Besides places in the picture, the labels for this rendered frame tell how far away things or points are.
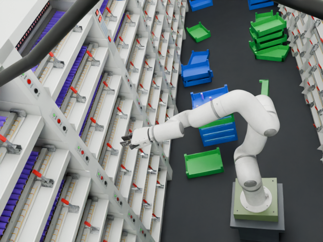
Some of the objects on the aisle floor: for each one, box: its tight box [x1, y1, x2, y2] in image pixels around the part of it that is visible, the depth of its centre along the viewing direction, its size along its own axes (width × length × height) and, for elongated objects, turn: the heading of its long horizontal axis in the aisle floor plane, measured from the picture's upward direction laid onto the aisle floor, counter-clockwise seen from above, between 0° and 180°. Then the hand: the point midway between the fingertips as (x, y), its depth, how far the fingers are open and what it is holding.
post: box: [0, 38, 156, 242], centre depth 161 cm, size 20×9×181 cm, turn 99°
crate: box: [260, 79, 270, 97], centre depth 284 cm, size 8×30×20 cm, turn 0°
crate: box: [184, 147, 224, 179], centre depth 263 cm, size 30×20×8 cm
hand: (125, 140), depth 162 cm, fingers open, 3 cm apart
